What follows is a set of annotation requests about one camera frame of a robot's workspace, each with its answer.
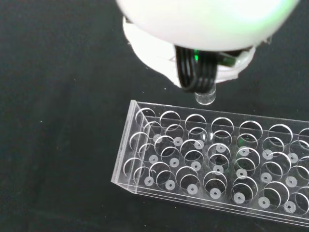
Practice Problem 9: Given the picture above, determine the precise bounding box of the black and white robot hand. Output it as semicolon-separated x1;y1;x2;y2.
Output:
115;0;302;94

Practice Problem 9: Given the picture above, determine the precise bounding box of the clear plastic test tube rack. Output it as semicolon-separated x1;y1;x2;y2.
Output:
110;99;309;228

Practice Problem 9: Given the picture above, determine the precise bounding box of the black bench cloth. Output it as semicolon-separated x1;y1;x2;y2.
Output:
0;0;309;232

